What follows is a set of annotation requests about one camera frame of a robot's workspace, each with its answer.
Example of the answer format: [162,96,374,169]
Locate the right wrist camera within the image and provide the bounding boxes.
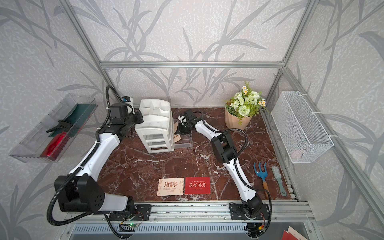
[178,109,196,125]

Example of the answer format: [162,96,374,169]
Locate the aluminium front rail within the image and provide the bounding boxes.
[62,200,316,224]

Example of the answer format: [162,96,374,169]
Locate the white wire mesh basket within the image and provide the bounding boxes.
[272,91,334,164]

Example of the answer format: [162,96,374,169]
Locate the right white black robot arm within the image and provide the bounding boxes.
[176,109,272,220]

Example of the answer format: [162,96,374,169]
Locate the green circuit board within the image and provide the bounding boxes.
[119,222,142,231]

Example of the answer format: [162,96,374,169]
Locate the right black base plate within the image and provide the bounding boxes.
[229,202,271,220]

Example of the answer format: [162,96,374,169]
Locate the blue garden hand rake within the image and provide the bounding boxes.
[253,163,269,198]

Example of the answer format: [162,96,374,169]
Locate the black clamp in bin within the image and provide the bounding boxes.
[46,120,73,133]

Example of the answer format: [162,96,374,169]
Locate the green card in bin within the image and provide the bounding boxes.
[49,104,97,138]

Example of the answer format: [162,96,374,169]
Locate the red brush in bin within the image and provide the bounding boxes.
[40,132,69,161]

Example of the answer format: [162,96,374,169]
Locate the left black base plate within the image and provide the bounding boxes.
[109,204,152,222]

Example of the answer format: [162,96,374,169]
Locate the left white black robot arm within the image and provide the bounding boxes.
[47,86,144,226]

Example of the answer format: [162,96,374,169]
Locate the pink postcard red characters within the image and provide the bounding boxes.
[157,178,184,197]

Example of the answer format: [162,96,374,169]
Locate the potted white flower plant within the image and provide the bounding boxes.
[225,82,266,130]

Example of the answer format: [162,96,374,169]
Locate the white plastic drawer organizer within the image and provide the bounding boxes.
[135,99,175,154]

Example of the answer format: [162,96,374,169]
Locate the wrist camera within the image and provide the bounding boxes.
[178,109,196,125]
[122,96,135,115]

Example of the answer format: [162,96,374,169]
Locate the red paper at corner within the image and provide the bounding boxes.
[282,226,308,240]

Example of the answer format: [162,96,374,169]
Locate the red item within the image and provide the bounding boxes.
[185,177,211,195]

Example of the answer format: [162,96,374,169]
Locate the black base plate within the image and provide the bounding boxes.
[109,204,152,222]
[229,202,271,220]

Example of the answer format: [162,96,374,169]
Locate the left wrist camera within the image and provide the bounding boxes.
[122,96,135,115]

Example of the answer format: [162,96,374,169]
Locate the clear plastic wall bin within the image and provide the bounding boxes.
[9,94,98,163]

